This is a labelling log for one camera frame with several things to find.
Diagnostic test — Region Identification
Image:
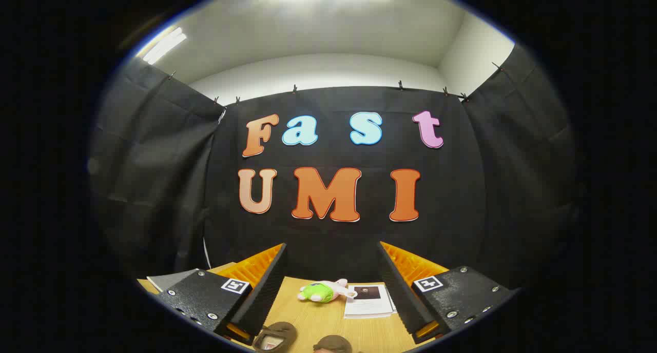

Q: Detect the brown fuzzy shoe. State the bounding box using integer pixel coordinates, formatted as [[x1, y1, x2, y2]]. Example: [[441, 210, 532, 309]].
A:
[[252, 321, 298, 352], [313, 335, 353, 353]]

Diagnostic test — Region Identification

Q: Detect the grey fabric storage box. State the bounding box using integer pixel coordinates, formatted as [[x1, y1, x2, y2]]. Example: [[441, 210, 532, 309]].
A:
[[147, 269, 199, 292]]

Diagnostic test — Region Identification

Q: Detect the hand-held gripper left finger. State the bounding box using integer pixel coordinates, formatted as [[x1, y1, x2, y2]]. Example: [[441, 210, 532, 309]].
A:
[[154, 243, 288, 346]]

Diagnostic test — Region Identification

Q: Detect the green and pink plush toy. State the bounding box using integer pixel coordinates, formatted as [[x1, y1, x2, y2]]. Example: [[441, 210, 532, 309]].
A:
[[298, 279, 358, 303]]

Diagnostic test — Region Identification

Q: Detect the ceiling light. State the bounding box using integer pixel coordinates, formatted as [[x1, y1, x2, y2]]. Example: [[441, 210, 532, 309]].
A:
[[141, 27, 188, 65]]

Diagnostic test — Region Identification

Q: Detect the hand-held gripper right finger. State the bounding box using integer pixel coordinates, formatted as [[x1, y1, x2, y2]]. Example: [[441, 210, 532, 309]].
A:
[[377, 241, 520, 345]]

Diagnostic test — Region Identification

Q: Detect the white book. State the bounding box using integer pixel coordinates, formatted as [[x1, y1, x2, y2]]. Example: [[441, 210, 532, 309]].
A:
[[344, 284, 397, 319]]

